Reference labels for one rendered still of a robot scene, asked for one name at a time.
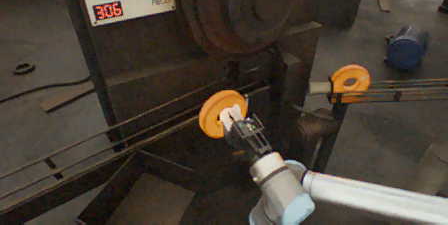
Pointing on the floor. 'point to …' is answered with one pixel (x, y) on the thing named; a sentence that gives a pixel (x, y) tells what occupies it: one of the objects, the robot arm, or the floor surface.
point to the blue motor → (407, 48)
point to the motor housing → (302, 140)
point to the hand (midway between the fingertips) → (223, 109)
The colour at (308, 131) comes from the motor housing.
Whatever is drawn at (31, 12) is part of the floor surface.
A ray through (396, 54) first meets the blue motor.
